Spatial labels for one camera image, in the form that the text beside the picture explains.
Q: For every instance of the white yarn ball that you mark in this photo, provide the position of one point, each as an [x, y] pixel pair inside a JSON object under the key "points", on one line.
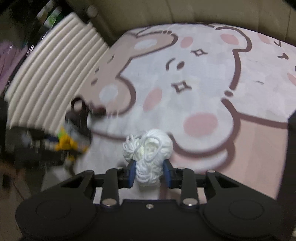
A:
{"points": [[149, 150]]}

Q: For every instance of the pink cartoon bear blanket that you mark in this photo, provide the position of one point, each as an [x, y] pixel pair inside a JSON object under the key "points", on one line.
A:
{"points": [[222, 94]]}

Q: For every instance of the black storage box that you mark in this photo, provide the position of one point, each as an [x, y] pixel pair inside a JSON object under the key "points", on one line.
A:
{"points": [[286, 195]]}

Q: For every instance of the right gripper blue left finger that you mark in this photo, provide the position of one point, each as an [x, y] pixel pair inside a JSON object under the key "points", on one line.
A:
{"points": [[126, 175]]}

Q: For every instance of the white ribbed suitcase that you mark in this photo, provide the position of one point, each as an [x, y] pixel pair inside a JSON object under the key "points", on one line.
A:
{"points": [[50, 77]]}

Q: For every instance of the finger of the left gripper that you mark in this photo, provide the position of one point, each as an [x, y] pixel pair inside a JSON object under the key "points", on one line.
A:
{"points": [[32, 145]]}

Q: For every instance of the green white carton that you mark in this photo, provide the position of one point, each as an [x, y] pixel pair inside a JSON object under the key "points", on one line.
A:
{"points": [[49, 14]]}

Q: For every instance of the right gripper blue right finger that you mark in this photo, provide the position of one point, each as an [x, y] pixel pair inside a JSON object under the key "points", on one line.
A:
{"points": [[173, 176]]}

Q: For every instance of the beige cabinet with doors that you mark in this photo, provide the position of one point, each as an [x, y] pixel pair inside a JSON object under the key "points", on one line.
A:
{"points": [[113, 18]]}

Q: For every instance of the pink clothing pile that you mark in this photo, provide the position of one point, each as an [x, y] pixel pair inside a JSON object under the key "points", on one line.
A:
{"points": [[11, 55]]}

